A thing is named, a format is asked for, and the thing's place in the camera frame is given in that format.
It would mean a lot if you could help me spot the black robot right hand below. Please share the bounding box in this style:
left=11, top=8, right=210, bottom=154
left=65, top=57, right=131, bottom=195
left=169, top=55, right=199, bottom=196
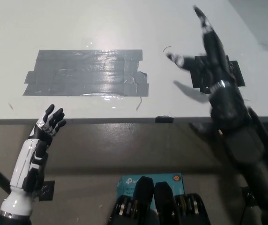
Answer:
left=166, top=6, right=230, bottom=94

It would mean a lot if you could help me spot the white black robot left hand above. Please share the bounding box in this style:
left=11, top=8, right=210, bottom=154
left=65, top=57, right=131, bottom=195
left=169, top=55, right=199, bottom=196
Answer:
left=8, top=104, right=67, bottom=192

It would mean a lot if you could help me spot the black tape marked spot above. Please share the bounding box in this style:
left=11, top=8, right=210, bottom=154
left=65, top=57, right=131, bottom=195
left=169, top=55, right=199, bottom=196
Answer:
left=187, top=55, right=246, bottom=94

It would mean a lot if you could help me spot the black floor tape patch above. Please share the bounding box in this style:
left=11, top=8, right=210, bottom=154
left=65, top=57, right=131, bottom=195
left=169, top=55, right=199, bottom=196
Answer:
left=32, top=180, right=56, bottom=202
left=240, top=185, right=259, bottom=207

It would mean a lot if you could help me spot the teal router box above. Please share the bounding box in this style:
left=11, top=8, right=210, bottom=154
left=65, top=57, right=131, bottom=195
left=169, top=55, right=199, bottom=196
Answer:
left=116, top=173, right=185, bottom=209

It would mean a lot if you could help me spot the grey duct tape patch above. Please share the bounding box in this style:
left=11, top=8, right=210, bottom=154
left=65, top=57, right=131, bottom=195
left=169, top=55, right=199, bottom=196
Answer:
left=22, top=49, right=150, bottom=98

